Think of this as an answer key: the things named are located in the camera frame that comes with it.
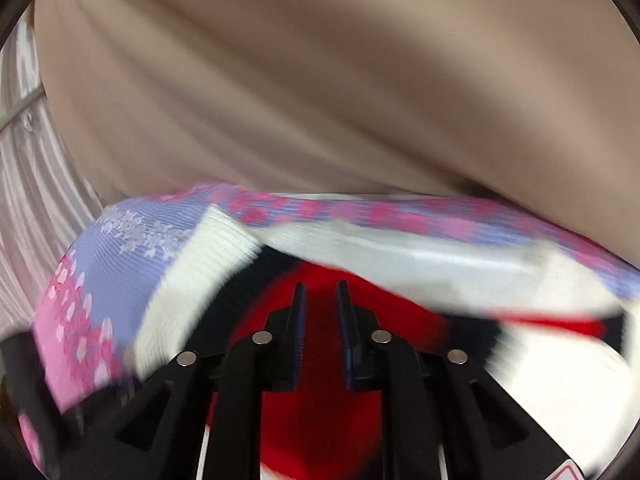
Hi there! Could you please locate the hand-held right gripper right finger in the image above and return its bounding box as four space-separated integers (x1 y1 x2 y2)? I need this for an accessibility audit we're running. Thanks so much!
335 280 586 480

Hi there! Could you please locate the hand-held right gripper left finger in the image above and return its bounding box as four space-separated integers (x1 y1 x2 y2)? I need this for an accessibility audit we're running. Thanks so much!
57 281 307 480

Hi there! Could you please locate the white knit sweater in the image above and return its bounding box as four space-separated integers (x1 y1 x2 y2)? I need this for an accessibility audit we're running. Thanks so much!
132 204 632 480

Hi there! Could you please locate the pink and blue floral bedsheet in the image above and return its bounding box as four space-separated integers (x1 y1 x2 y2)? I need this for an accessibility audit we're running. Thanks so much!
17 182 640 480

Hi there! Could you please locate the silvery satin curtain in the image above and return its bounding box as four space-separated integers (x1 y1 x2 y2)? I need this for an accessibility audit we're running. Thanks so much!
0 15 121 333

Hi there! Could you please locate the beige cloth drape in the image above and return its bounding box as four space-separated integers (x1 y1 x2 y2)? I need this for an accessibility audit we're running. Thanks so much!
32 0 640 200

